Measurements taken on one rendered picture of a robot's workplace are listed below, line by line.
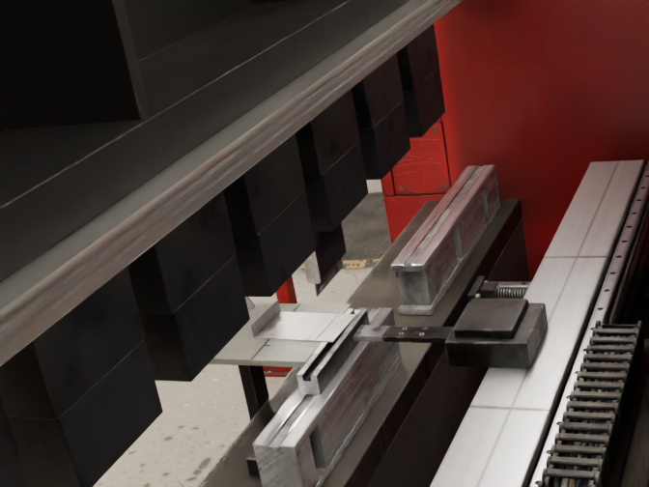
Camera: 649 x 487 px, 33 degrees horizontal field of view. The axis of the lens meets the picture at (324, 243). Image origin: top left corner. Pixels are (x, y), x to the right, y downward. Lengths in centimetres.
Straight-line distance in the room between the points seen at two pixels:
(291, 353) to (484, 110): 92
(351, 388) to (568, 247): 46
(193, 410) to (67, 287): 299
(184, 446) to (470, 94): 159
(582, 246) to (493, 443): 57
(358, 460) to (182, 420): 208
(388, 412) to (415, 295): 33
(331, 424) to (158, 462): 192
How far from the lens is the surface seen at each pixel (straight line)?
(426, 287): 187
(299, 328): 161
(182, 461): 335
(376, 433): 157
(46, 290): 62
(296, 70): 96
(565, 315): 157
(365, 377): 160
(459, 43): 228
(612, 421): 123
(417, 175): 240
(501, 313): 148
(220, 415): 353
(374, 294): 199
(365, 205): 505
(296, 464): 140
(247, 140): 82
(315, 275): 149
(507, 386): 141
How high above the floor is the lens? 168
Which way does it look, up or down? 21 degrees down
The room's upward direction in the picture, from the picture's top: 11 degrees counter-clockwise
